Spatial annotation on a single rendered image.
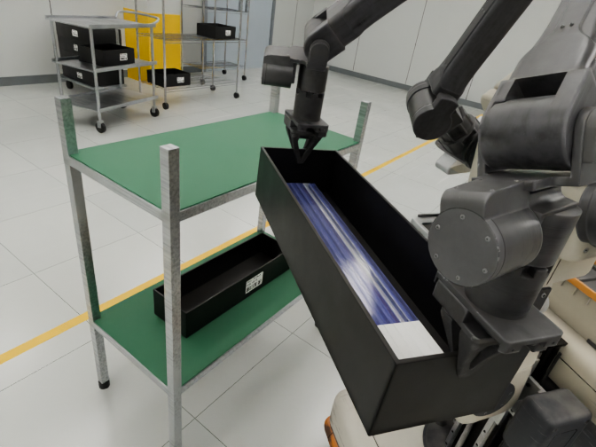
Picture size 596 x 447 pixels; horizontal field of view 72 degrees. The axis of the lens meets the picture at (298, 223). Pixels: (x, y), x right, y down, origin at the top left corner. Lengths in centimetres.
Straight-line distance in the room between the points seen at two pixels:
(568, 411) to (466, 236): 79
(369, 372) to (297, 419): 129
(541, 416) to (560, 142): 76
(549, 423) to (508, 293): 65
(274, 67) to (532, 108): 55
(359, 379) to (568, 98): 33
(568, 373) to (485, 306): 77
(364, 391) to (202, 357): 99
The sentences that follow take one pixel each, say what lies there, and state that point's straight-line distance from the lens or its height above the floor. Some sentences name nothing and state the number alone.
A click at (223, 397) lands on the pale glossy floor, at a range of 177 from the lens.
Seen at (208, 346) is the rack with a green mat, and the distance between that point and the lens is 146.
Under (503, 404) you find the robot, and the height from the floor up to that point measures 70.
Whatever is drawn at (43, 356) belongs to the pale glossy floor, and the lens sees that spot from 202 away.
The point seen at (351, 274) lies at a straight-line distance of 62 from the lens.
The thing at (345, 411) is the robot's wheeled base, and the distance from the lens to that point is 146.
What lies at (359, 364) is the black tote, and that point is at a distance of 48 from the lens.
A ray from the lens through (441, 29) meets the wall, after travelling 851.
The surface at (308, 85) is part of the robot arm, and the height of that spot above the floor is 126.
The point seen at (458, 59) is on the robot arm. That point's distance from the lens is 85.
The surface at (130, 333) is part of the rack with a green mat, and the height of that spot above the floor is 35.
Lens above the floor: 142
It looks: 29 degrees down
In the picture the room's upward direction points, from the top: 9 degrees clockwise
